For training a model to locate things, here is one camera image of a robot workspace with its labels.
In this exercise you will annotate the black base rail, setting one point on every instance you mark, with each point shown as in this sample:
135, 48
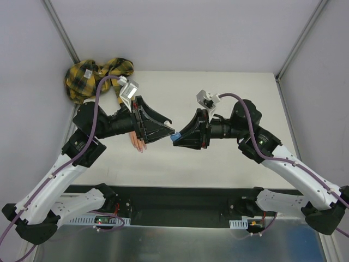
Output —
178, 207

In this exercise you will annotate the left aluminium frame post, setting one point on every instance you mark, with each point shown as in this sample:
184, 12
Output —
57, 23

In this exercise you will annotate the right aluminium frame post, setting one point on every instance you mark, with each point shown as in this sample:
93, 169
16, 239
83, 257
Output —
314, 17

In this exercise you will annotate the left white cable duct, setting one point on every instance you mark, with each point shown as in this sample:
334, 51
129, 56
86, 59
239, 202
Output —
100, 220

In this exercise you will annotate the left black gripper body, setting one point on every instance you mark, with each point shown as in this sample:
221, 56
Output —
137, 120

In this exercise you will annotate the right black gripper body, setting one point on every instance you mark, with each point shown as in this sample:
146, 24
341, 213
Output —
204, 129

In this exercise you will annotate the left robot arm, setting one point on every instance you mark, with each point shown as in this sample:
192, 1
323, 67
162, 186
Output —
39, 215

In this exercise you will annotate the white cable duct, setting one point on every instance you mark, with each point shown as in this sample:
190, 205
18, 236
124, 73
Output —
100, 220
245, 223

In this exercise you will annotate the yellow plaid shirt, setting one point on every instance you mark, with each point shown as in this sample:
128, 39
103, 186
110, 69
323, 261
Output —
82, 79

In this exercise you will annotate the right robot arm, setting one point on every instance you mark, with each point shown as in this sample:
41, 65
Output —
321, 204

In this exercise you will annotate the mannequin hand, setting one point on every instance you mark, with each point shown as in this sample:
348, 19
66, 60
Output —
138, 144

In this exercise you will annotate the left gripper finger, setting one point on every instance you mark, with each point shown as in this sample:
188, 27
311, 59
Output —
150, 114
156, 132

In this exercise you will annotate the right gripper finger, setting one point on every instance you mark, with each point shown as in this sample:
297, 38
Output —
190, 141
192, 124

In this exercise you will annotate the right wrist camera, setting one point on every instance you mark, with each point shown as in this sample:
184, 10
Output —
207, 99

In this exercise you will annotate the blue nail polish bottle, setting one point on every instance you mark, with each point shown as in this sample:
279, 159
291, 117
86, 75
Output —
175, 136

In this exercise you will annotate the aluminium frame post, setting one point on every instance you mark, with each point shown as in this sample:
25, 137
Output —
57, 23
314, 17

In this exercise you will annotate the right white cable duct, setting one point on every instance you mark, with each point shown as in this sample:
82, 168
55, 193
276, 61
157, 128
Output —
245, 223

